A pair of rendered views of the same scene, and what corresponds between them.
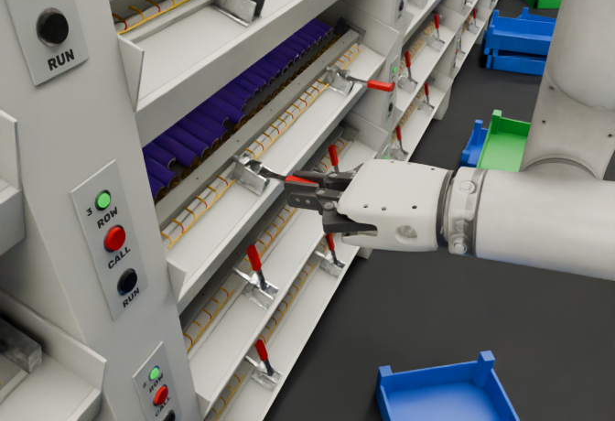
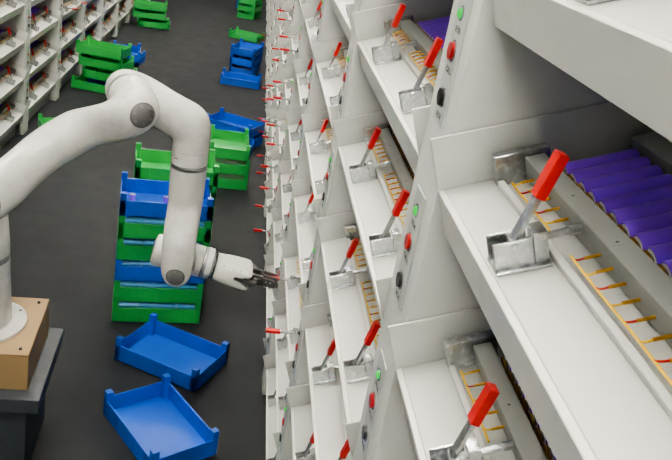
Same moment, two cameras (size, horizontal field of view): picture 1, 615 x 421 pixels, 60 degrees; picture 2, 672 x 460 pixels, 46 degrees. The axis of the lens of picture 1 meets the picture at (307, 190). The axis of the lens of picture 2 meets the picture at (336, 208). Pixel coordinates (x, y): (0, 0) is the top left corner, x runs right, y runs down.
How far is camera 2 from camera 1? 2.38 m
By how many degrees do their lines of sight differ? 113
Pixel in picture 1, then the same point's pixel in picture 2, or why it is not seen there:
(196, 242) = (293, 266)
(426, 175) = (225, 262)
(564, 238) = not seen: hidden behind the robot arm
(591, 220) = not seen: hidden behind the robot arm
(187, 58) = (300, 207)
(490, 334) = not seen: outside the picture
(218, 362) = (282, 325)
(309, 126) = (293, 313)
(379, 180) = (241, 263)
